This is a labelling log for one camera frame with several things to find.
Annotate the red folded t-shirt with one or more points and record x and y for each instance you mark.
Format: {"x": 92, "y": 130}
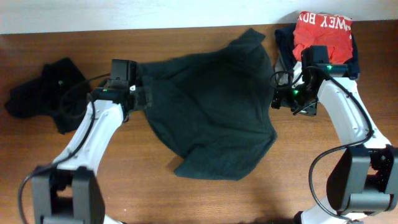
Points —
{"x": 331, "y": 31}

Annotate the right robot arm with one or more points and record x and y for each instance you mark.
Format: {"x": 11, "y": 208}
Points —
{"x": 364, "y": 180}

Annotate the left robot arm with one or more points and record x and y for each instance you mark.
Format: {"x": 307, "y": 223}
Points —
{"x": 67, "y": 191}

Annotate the dark green t-shirt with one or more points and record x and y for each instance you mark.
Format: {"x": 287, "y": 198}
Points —
{"x": 212, "y": 109}

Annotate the black t-shirt white letters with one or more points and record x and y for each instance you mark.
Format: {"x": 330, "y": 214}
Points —
{"x": 60, "y": 93}

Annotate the navy folded t-shirt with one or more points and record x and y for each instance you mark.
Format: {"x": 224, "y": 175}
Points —
{"x": 284, "y": 38}

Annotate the grey folded t-shirt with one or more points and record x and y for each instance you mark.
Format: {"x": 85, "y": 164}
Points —
{"x": 283, "y": 78}

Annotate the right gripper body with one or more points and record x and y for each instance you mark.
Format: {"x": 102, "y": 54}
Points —
{"x": 296, "y": 99}

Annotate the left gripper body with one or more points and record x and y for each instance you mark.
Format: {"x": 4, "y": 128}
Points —
{"x": 143, "y": 99}

